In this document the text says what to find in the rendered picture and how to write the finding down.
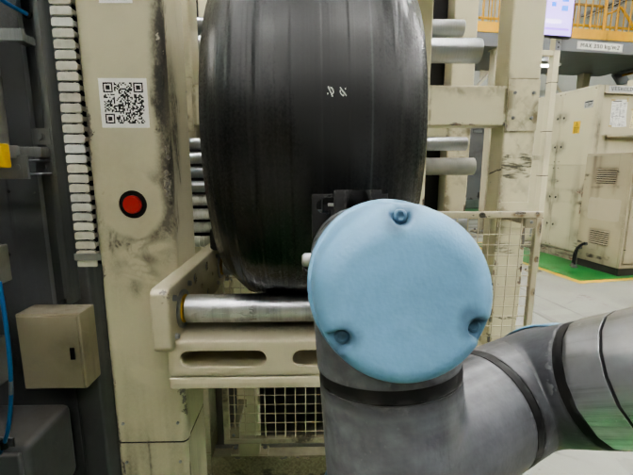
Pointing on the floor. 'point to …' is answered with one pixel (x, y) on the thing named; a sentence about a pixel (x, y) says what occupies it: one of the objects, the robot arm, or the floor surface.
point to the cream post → (143, 224)
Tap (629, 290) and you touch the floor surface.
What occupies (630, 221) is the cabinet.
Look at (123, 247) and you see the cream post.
